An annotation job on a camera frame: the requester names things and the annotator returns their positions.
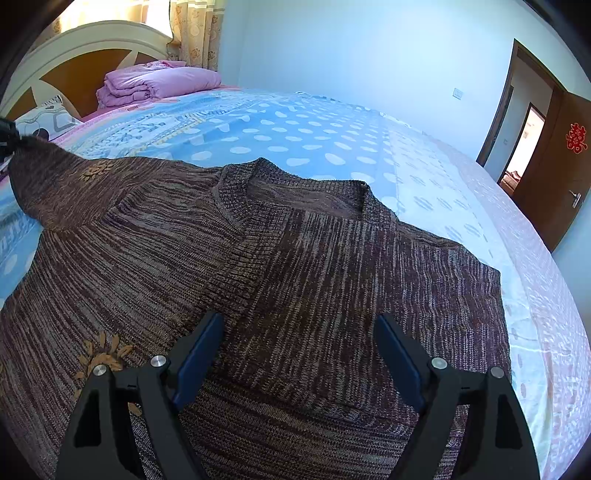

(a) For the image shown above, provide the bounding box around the folded pink quilt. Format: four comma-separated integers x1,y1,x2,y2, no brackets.
96,60,223,110

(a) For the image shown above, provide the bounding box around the brown wooden door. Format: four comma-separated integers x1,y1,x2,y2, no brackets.
512,90,591,252

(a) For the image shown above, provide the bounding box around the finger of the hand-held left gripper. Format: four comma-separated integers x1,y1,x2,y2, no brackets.
0,117,22,169

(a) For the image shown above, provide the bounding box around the cream and wood headboard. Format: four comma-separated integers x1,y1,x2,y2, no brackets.
0,21,175,123

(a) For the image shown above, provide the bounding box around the floral beige curtain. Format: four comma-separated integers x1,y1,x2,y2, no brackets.
168,0,225,72

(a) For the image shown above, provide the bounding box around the brown door frame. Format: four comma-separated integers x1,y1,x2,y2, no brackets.
475,39,566,183

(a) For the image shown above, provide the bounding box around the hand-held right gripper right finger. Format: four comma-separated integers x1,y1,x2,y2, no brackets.
373,314,541,480

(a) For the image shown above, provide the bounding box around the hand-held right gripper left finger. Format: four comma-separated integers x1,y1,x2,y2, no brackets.
55,311,226,480

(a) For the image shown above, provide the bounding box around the red paper door decoration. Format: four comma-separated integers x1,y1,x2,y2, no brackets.
564,121,588,153

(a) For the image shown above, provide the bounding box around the blue dotted printed blanket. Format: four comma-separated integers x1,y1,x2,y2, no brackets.
0,88,555,462

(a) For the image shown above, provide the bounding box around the brown knit sweater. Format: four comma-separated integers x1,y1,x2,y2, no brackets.
0,136,513,480

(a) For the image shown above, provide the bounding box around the printed pillow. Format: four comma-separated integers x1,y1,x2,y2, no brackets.
14,95,84,141

